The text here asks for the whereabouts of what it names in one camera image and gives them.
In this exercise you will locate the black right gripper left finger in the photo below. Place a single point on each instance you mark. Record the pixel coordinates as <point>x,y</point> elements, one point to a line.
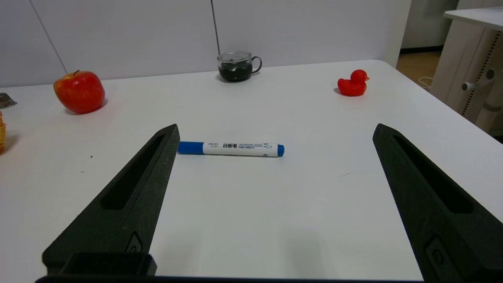
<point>129,212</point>

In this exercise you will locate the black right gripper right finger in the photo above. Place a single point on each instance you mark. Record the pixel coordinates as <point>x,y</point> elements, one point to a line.
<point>444,236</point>

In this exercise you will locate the yellow wicker basket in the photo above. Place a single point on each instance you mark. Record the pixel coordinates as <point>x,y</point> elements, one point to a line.
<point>2,135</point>

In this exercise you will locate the blue and white marker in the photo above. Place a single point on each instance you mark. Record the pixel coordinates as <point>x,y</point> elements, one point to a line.
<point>232,149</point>

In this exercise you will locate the red apple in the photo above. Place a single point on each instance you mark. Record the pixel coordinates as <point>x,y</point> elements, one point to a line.
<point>79,92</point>

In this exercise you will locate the small grey wrapper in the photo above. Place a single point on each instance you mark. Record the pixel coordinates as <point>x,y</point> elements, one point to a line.
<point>6,100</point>

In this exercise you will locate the red rubber duck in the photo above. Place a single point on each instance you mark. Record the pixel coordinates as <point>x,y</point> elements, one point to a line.
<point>351,86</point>

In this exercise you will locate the glass cup with dark contents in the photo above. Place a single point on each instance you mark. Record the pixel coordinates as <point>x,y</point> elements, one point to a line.
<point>235,70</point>

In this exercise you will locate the white side desk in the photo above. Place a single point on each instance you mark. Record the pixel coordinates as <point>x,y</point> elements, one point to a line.
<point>458,59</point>

